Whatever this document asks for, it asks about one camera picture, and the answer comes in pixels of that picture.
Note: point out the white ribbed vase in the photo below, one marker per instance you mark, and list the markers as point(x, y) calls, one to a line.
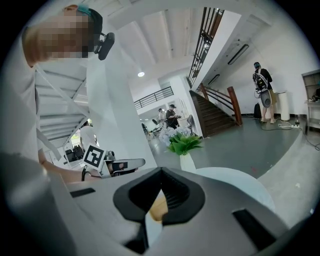
point(187, 162)

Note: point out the grey chair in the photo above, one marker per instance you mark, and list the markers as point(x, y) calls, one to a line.
point(190, 123)

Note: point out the person's head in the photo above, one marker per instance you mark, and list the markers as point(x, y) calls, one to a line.
point(62, 40)

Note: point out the round table with floral tablecloth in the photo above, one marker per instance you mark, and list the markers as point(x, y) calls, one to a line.
point(237, 182)

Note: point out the long black wall lamp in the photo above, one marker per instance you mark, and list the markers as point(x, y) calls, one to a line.
point(238, 54)

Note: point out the person's white shirt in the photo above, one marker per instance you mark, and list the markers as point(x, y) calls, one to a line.
point(17, 112)

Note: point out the white metal staircase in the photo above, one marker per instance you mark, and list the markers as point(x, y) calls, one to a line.
point(60, 117)

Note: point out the metal shelf unit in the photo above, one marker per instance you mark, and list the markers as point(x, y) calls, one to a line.
point(312, 100)

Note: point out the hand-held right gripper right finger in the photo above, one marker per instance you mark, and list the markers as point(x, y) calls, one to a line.
point(225, 220)

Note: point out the white trash bin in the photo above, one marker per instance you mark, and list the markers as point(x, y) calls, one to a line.
point(285, 106)

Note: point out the black bag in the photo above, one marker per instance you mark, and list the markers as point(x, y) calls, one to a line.
point(257, 111)

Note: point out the person's left forearm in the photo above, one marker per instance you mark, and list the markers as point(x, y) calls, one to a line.
point(67, 173)

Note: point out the tall black metal railing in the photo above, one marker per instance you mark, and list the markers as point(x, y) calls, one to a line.
point(202, 45)

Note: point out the pale blue flower bouquet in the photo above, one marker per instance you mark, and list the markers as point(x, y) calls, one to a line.
point(180, 141)

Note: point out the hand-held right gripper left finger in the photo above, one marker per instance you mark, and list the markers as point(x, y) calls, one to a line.
point(100, 212)

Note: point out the brown wooden staircase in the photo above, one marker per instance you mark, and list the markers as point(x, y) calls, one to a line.
point(215, 112)

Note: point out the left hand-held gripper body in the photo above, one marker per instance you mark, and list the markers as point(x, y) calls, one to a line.
point(94, 157)

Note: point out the black balcony railing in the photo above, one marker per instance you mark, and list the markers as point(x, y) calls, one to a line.
point(153, 96)

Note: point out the white power strip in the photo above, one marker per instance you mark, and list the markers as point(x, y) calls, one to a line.
point(290, 125)

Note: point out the round ceiling light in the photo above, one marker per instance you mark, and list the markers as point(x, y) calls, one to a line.
point(141, 74)

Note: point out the yellow rectangular tray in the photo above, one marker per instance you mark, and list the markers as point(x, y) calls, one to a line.
point(158, 208)

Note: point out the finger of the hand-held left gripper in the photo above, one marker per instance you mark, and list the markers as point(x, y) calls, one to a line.
point(132, 163)

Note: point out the black head-mounted camera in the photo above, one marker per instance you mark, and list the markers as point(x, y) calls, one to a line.
point(106, 46)

